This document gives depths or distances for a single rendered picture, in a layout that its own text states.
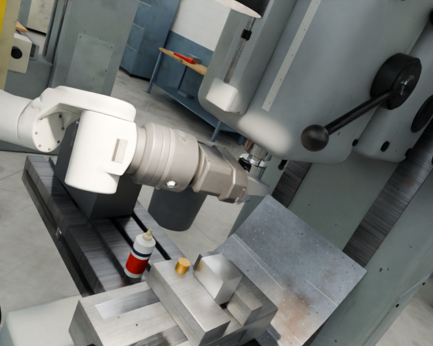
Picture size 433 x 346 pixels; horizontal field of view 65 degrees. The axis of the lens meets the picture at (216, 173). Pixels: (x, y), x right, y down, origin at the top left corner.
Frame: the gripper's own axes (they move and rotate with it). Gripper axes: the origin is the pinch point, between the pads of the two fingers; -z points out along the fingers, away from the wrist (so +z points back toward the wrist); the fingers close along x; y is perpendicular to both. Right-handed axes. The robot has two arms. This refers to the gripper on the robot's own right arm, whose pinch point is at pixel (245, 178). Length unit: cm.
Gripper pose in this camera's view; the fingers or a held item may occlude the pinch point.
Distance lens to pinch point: 56.1
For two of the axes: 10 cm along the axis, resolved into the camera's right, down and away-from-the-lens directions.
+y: -4.0, 8.6, 3.3
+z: -8.6, -2.1, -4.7
